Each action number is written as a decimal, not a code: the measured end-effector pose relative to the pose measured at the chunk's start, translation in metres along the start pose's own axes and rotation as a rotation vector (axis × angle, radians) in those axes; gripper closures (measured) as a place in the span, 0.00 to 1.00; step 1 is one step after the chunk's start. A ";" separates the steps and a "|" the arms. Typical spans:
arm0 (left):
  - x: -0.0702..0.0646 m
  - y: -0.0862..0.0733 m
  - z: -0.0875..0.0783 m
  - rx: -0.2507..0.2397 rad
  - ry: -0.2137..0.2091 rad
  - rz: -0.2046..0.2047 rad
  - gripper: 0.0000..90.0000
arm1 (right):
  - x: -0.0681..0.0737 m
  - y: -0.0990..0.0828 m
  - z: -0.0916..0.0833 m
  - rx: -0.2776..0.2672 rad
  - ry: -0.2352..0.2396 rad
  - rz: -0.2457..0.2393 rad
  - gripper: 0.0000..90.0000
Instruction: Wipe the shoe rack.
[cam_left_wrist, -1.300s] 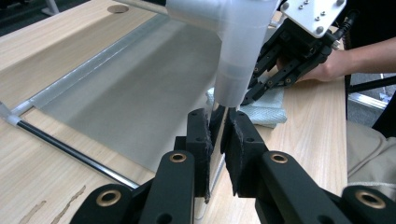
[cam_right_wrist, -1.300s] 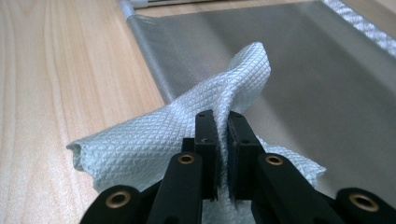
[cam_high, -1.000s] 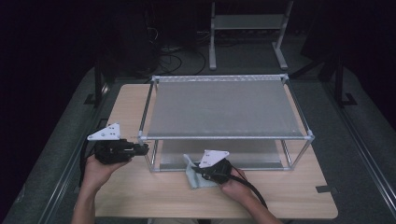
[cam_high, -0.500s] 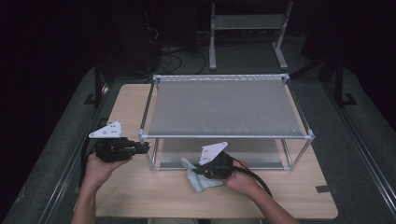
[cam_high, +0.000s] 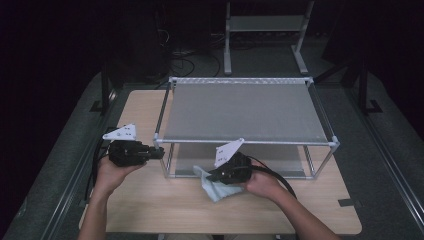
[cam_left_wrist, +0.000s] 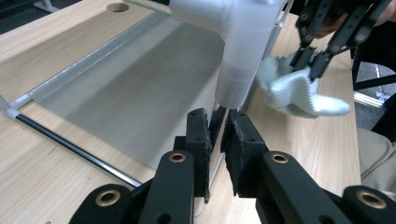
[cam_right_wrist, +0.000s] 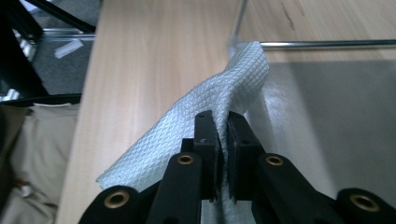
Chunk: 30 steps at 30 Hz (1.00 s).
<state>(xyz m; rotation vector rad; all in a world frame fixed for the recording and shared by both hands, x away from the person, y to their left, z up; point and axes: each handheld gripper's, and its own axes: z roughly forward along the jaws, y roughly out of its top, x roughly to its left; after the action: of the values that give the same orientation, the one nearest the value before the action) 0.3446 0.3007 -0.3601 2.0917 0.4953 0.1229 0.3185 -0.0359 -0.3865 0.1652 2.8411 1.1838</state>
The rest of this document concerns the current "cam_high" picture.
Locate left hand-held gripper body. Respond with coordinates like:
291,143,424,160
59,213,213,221
102,123,152,168

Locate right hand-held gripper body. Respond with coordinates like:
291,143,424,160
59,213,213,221
213,138,254,185

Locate pale quilted cleaning cloth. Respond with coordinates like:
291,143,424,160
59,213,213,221
193,165,246,203

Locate person's left hand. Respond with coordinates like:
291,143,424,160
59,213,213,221
96,155,148,198

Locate person's right hand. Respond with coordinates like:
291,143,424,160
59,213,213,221
240,159,288,201

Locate black metal stand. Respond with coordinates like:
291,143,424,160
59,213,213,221
89,63,118,116
311,56,384,116

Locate white metal stand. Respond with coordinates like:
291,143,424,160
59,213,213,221
223,0,315,76

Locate right hand-held gripper black cable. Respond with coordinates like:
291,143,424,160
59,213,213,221
246,155,298,199

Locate aluminium floor rail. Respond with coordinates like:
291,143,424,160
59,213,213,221
344,88,424,231
41,89,121,240

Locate black floor cables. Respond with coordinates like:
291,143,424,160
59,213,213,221
156,26,223,83

